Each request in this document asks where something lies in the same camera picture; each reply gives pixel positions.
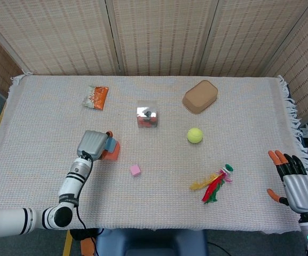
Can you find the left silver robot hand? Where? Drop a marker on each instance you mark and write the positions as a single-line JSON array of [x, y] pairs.
[[91, 144]]

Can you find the brown paper tray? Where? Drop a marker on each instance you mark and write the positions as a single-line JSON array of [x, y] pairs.
[[199, 98]]

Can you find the medium blue foam cube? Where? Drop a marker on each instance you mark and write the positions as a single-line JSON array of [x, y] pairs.
[[110, 146]]

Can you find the yellow tennis ball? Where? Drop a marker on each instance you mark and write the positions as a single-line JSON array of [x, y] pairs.
[[195, 135]]

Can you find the orange snack packet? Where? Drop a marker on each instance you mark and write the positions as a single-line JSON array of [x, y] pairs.
[[98, 98]]

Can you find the small pink foam cube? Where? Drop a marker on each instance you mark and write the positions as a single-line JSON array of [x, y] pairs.
[[135, 170]]

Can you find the beige woven tablecloth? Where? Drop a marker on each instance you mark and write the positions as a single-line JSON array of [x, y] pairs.
[[169, 202]]

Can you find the large orange foam cube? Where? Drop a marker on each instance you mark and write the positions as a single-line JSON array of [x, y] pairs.
[[114, 154]]

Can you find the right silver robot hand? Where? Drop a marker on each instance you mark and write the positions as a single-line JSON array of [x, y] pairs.
[[301, 192]]

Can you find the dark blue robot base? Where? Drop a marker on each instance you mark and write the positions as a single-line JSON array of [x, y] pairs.
[[151, 244]]

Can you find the clear box of pompoms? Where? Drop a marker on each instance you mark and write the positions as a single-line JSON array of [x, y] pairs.
[[147, 117]]

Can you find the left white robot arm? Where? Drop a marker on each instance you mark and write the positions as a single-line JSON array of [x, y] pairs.
[[71, 184]]

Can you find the colourful feather shuttlecock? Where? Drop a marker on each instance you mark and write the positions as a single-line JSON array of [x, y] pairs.
[[212, 188]]

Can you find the orange object under table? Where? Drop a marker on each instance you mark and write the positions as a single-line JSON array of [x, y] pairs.
[[87, 246]]

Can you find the woven folding screen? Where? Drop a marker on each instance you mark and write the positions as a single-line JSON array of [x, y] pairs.
[[159, 37]]

